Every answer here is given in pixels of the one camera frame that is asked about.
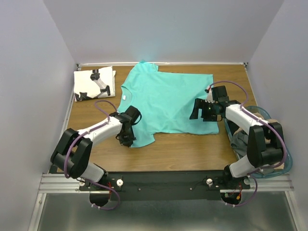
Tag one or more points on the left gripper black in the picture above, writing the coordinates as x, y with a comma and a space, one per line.
129, 141

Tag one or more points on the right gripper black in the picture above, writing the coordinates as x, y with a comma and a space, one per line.
200, 104

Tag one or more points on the teal t shirt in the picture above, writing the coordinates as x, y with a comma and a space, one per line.
165, 101

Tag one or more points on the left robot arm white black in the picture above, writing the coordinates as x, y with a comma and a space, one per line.
72, 153

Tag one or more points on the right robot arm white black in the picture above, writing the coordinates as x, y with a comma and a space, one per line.
265, 146

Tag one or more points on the grey t shirt in basket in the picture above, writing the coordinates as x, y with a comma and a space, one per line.
239, 142

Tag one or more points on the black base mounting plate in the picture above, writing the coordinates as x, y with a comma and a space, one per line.
175, 185

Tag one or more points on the folded white printed t shirt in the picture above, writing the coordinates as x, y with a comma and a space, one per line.
94, 84

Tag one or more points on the beige t shirt in basket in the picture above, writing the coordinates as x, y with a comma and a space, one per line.
260, 112

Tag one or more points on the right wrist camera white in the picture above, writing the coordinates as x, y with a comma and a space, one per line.
209, 97

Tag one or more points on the aluminium left side rail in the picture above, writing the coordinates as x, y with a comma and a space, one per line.
65, 122

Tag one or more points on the aluminium back rail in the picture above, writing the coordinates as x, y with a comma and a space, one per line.
80, 65

